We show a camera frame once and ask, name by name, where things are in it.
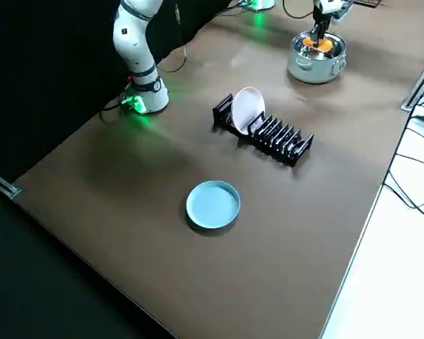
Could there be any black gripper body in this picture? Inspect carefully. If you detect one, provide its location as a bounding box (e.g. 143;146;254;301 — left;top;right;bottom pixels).
312;0;353;25

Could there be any orange corn cob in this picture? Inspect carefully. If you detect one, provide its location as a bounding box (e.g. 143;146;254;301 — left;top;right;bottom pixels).
302;33;334;51

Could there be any pale green steel pot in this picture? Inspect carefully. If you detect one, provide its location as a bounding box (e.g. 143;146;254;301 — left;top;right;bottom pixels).
286;30;348;85

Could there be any white round plate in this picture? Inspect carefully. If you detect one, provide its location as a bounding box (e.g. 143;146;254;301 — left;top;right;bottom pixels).
231;86;267;137

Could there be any light blue round plate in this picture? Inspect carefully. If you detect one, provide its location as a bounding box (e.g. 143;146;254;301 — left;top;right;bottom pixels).
185;179;242;232

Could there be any black dish rack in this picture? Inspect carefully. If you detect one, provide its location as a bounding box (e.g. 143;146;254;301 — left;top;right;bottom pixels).
211;93;315;168

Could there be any aluminium camera post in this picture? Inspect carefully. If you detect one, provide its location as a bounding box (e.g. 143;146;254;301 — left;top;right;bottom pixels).
400;52;424;112

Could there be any black desk cable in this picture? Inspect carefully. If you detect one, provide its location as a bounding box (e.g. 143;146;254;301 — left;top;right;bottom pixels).
382;104;424;227

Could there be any black arm base cable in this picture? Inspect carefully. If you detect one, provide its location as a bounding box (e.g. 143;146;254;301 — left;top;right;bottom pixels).
98;97;129;124

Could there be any aluminium corner post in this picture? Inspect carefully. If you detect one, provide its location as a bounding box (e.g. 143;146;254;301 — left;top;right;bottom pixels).
0;167;23;199

